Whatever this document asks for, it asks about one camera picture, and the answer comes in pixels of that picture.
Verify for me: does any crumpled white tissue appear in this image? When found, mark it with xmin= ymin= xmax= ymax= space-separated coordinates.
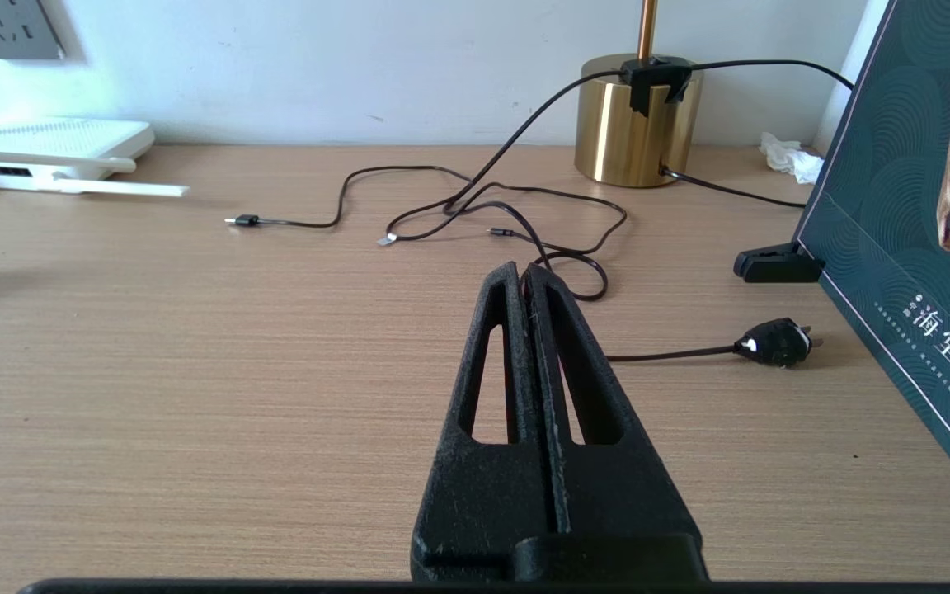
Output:
xmin=759 ymin=132 xmax=825 ymax=184

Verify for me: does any black multi-head USB cable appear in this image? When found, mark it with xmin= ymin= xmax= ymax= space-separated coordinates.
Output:
xmin=225 ymin=165 xmax=629 ymax=302

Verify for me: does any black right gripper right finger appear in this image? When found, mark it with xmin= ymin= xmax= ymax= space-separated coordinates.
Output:
xmin=522 ymin=263 xmax=708 ymax=582

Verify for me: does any grey wall socket plate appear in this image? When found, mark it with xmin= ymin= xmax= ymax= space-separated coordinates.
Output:
xmin=0 ymin=0 xmax=66 ymax=60

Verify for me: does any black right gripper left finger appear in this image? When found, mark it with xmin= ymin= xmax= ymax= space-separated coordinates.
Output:
xmin=411 ymin=262 xmax=562 ymax=582

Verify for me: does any white router with antennas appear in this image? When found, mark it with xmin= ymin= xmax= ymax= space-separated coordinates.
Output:
xmin=0 ymin=118 xmax=190 ymax=199

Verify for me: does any brass desk lamp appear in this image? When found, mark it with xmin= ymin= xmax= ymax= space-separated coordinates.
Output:
xmin=574 ymin=0 xmax=704 ymax=188

